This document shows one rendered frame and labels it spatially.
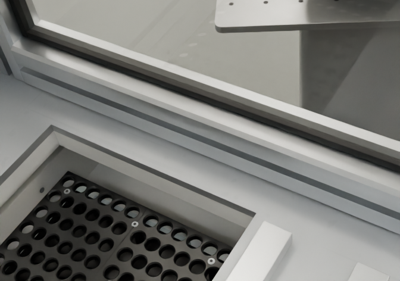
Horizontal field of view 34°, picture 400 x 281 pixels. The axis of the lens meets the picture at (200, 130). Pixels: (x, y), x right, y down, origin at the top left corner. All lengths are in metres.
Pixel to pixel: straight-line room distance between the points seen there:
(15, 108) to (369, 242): 0.32
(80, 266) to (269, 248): 0.16
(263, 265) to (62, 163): 0.26
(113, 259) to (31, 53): 0.19
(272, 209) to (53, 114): 0.21
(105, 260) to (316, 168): 0.19
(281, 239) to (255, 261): 0.02
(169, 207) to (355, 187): 0.23
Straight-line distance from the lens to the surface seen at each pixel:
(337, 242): 0.47
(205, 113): 0.49
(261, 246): 0.45
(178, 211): 0.62
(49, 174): 0.62
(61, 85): 0.58
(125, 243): 0.53
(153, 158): 0.52
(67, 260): 0.54
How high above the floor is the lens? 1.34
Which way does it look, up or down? 47 degrees down
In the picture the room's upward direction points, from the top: 10 degrees counter-clockwise
